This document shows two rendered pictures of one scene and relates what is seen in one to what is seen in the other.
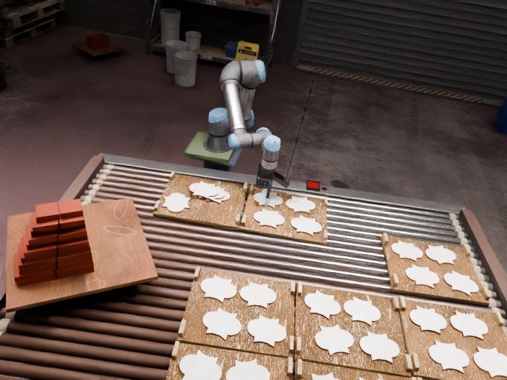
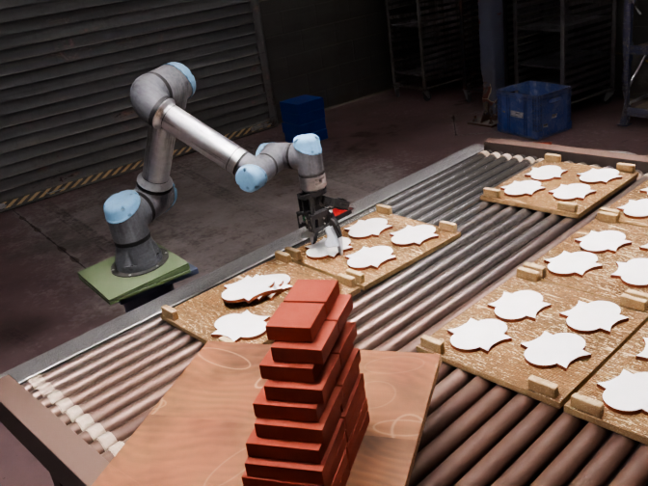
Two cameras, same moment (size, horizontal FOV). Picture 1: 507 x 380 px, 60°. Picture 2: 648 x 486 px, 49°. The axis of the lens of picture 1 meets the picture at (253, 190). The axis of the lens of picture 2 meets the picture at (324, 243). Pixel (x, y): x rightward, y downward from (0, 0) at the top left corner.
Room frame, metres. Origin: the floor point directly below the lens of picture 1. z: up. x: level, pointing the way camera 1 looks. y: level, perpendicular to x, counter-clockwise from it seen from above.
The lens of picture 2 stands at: (0.40, 1.20, 1.80)
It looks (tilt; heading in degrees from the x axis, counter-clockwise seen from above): 24 degrees down; 319
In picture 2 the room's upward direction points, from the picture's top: 8 degrees counter-clockwise
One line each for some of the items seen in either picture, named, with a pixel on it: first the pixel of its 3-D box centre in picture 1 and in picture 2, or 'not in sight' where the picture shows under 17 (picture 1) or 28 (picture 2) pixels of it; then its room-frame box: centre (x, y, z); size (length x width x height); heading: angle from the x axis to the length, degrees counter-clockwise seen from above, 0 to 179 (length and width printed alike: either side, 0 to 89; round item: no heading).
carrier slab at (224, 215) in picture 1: (203, 199); (259, 303); (1.77, 0.24, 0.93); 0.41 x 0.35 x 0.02; 88
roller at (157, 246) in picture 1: (275, 264); (457, 285); (1.41, -0.14, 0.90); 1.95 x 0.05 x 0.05; 89
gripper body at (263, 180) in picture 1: (265, 176); (314, 208); (1.83, -0.05, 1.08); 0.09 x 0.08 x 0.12; 87
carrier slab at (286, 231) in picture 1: (285, 214); (371, 246); (1.75, -0.18, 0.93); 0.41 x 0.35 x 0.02; 87
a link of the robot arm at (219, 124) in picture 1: (219, 121); (126, 215); (2.38, 0.26, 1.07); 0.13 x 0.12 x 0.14; 110
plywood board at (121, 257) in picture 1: (79, 246); (275, 430); (1.23, 0.64, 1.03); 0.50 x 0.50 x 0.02; 28
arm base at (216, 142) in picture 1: (218, 138); (135, 249); (2.38, 0.26, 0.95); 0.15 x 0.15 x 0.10
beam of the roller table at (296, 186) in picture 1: (281, 187); (302, 242); (2.04, -0.15, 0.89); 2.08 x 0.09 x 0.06; 89
